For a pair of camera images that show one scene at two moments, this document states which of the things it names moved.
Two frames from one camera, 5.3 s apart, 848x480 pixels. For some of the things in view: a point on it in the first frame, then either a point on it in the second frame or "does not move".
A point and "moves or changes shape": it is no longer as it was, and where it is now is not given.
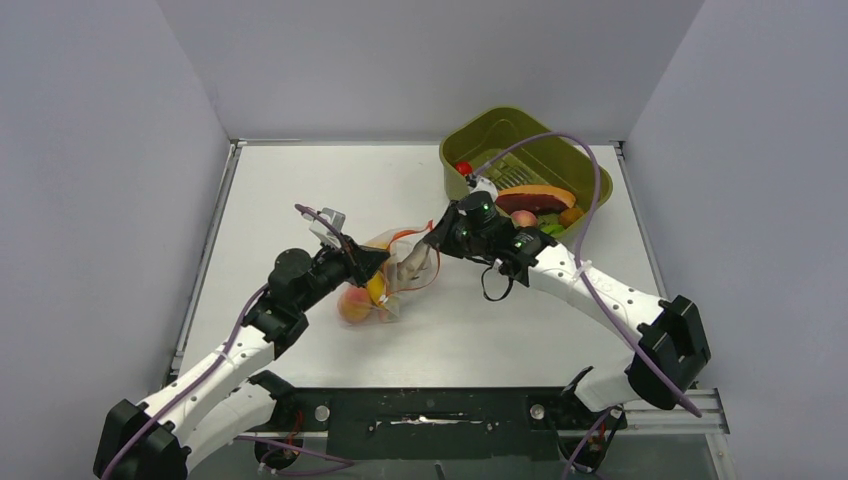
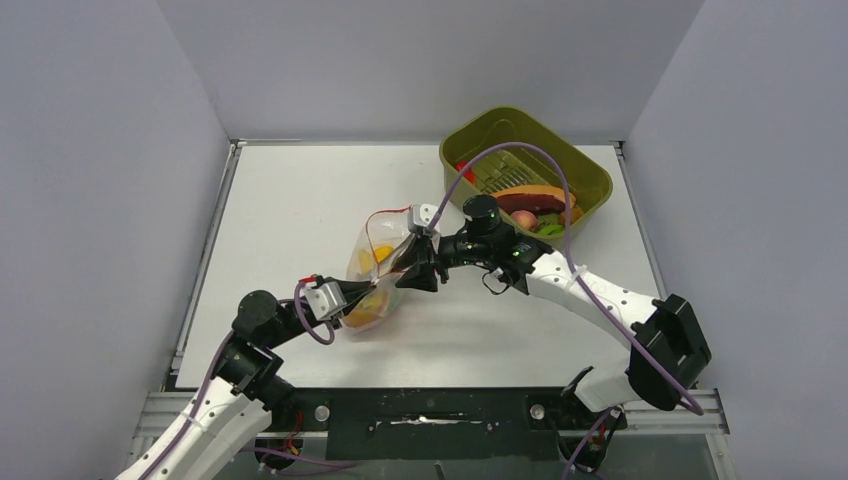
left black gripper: [361, 262] → [353, 293]
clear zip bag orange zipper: [412, 263] moves or changes shape
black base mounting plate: [505, 423] does not move
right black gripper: [441, 238] → [426, 258]
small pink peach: [524, 218] does not move
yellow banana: [376, 286] moves or changes shape
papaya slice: [541, 200] does not move
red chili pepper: [464, 167] does not move
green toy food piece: [552, 229] does not move
